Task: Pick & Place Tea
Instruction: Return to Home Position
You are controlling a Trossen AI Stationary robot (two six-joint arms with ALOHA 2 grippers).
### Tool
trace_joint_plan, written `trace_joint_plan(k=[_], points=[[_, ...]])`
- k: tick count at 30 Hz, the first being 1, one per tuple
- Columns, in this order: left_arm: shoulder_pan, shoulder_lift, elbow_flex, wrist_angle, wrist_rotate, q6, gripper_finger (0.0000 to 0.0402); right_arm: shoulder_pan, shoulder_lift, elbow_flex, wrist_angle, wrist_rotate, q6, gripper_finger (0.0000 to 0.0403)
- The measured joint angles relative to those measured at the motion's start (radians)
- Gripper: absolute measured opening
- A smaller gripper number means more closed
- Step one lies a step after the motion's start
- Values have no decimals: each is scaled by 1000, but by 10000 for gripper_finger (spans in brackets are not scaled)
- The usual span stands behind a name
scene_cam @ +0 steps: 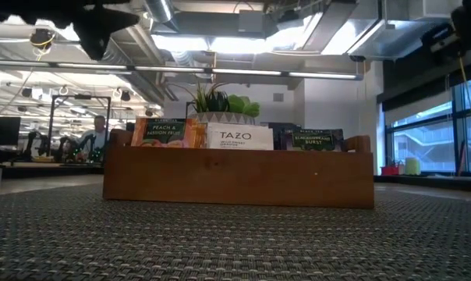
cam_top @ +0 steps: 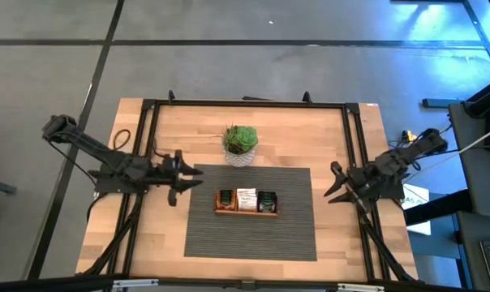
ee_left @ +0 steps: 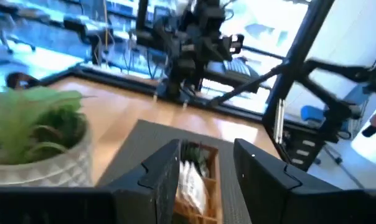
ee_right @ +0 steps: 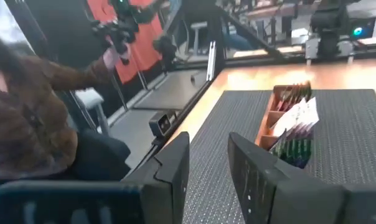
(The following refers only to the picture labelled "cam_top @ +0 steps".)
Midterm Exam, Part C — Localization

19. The grey woven placemat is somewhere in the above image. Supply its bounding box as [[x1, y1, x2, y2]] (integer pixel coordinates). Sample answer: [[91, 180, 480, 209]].
[[183, 163, 318, 262]]

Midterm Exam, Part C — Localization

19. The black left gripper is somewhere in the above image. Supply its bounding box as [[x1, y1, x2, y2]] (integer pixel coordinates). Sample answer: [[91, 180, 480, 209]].
[[149, 148, 204, 208]]

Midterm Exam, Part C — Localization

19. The red tea packet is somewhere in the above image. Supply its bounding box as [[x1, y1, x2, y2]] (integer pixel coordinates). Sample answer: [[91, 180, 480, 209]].
[[217, 189, 236, 211]]

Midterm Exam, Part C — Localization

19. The succulent in patterned white pot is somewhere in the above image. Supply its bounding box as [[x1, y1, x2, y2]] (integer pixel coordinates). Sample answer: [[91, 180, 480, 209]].
[[220, 123, 260, 169]]

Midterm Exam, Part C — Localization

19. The black angled beam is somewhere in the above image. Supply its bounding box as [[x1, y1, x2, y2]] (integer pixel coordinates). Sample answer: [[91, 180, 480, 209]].
[[463, 75, 490, 119]]

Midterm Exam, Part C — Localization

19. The white printed box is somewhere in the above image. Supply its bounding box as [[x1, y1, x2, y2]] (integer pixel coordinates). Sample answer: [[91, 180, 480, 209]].
[[402, 182, 432, 236]]

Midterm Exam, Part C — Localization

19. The wooden three-compartment tea box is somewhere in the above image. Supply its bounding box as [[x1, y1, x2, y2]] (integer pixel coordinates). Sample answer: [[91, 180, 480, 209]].
[[213, 188, 279, 218]]

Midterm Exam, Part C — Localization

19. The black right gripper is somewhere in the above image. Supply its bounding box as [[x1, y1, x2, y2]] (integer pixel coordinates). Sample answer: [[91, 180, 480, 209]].
[[323, 161, 388, 204]]

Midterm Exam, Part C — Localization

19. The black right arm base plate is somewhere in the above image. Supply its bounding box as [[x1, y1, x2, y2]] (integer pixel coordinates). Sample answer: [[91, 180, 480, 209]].
[[348, 164, 406, 200]]

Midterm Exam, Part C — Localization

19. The teal floor bar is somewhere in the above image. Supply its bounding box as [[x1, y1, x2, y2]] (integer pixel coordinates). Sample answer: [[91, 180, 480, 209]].
[[422, 98, 466, 109]]

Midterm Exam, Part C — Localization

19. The black metal table frame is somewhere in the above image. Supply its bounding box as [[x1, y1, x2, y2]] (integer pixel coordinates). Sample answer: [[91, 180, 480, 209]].
[[0, 89, 490, 292]]

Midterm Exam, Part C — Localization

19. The thin white cord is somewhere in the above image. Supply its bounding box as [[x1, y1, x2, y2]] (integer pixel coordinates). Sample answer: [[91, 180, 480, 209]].
[[406, 123, 490, 179]]

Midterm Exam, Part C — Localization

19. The dark desk with keyboard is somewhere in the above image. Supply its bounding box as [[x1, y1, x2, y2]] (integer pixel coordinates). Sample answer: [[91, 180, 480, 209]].
[[455, 210, 490, 292]]

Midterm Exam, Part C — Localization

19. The dark purple tea packet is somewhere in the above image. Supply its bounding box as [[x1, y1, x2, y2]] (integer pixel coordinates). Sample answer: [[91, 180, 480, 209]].
[[257, 191, 278, 214]]

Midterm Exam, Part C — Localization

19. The black desk support beam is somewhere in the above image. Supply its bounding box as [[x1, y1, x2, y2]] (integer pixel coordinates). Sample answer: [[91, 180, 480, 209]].
[[404, 189, 473, 226]]

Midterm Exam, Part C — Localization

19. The silver metal bracket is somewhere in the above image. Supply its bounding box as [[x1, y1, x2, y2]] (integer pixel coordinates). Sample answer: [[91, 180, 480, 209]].
[[113, 278, 159, 288], [337, 282, 386, 292]]

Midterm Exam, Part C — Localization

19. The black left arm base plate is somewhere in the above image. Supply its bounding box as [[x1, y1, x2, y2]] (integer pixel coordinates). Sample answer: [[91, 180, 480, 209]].
[[88, 161, 153, 195]]

